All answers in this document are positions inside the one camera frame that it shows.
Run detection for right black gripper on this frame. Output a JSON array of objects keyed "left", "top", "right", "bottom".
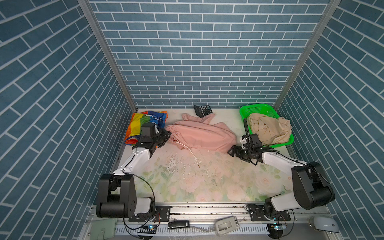
[{"left": 227, "top": 144, "right": 254, "bottom": 162}]

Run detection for rainbow striped shorts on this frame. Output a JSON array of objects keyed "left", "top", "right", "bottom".
[{"left": 123, "top": 110, "right": 169, "bottom": 146}]

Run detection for green plastic basket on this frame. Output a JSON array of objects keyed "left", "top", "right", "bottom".
[{"left": 239, "top": 104, "right": 294, "bottom": 148}]

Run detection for pink shorts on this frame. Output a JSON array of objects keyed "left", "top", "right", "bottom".
[{"left": 166, "top": 114, "right": 237, "bottom": 163}]

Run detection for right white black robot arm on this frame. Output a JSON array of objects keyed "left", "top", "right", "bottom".
[{"left": 228, "top": 134, "right": 336, "bottom": 218}]

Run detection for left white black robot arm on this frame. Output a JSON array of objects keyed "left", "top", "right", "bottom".
[{"left": 96, "top": 123, "right": 171, "bottom": 219}]

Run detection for beige shorts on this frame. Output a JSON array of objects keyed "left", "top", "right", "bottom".
[{"left": 247, "top": 113, "right": 292, "bottom": 146}]

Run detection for black calculator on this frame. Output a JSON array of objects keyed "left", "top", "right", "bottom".
[{"left": 194, "top": 105, "right": 213, "bottom": 118}]

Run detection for right green circuit board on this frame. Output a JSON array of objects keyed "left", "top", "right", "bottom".
[{"left": 268, "top": 224, "right": 286, "bottom": 233}]

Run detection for green circuit board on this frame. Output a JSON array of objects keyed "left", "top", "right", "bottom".
[
  {"left": 268, "top": 224, "right": 286, "bottom": 233},
  {"left": 138, "top": 225, "right": 158, "bottom": 235}
]

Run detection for grey plastic clip device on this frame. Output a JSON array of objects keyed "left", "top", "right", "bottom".
[{"left": 214, "top": 216, "right": 240, "bottom": 236}]

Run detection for left green circuit board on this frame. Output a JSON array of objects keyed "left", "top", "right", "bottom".
[{"left": 138, "top": 225, "right": 158, "bottom": 235}]

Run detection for pale green plastic plate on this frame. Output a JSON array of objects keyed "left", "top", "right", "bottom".
[{"left": 90, "top": 219, "right": 117, "bottom": 240}]

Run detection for white computer mouse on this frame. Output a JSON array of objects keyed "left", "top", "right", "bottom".
[{"left": 309, "top": 217, "right": 340, "bottom": 233}]

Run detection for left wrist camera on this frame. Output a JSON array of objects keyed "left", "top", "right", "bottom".
[{"left": 141, "top": 122, "right": 160, "bottom": 138}]

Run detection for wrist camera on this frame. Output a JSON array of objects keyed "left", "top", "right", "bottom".
[
  {"left": 141, "top": 122, "right": 160, "bottom": 138},
  {"left": 240, "top": 135, "right": 248, "bottom": 149}
]

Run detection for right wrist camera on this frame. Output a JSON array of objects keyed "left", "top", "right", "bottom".
[{"left": 240, "top": 135, "right": 248, "bottom": 149}]

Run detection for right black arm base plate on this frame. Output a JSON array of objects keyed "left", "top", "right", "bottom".
[{"left": 245, "top": 204, "right": 291, "bottom": 222}]

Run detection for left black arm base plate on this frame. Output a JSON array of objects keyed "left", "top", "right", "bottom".
[{"left": 129, "top": 206, "right": 171, "bottom": 223}]

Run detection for white slotted cable duct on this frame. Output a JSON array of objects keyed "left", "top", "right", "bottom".
[{"left": 129, "top": 224, "right": 270, "bottom": 237}]

